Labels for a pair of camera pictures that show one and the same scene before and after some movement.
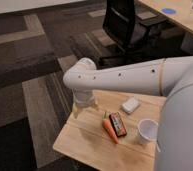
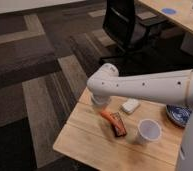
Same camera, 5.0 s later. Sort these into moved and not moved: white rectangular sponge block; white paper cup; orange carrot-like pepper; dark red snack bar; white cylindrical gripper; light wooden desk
Moved: white cylindrical gripper; orange carrot-like pepper
Not moved: dark red snack bar; white paper cup; light wooden desk; white rectangular sponge block
